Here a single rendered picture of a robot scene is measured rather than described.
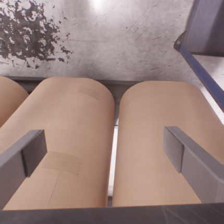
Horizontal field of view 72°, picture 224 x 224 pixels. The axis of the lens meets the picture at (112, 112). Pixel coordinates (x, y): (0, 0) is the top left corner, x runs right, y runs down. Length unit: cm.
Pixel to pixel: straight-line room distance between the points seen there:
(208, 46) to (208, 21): 10
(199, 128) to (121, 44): 57
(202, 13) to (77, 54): 60
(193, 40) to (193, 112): 33
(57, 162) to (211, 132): 44
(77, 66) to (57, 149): 62
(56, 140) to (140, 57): 64
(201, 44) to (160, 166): 57
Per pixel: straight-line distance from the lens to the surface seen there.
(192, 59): 65
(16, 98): 87
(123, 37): 88
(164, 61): 94
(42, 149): 17
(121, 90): 90
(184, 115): 57
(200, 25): 79
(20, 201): 41
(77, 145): 46
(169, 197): 39
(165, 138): 16
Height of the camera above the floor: 85
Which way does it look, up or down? 50 degrees down
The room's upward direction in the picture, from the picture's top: 172 degrees counter-clockwise
